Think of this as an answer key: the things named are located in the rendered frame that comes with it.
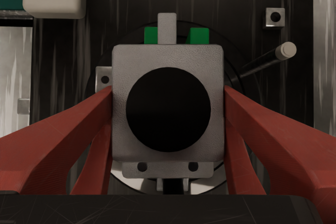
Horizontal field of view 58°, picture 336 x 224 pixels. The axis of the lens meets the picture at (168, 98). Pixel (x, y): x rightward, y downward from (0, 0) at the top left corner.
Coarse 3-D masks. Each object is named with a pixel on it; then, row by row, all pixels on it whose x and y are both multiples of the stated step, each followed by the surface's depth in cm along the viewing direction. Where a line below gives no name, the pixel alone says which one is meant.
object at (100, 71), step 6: (96, 66) 22; (102, 66) 22; (108, 66) 22; (96, 72) 22; (102, 72) 22; (108, 72) 22; (96, 78) 22; (102, 78) 22; (108, 78) 22; (96, 84) 22; (102, 84) 22; (108, 84) 22; (96, 90) 22
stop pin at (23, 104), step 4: (20, 100) 26; (24, 100) 26; (28, 100) 26; (20, 104) 26; (24, 104) 26; (28, 104) 26; (20, 108) 26; (24, 108) 26; (28, 108) 26; (20, 112) 26; (24, 112) 26; (28, 112) 26
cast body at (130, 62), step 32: (160, 32) 16; (128, 64) 12; (160, 64) 12; (192, 64) 12; (128, 96) 11; (160, 96) 11; (192, 96) 11; (128, 128) 11; (160, 128) 10; (192, 128) 10; (224, 128) 12; (128, 160) 11; (160, 160) 11; (192, 160) 12
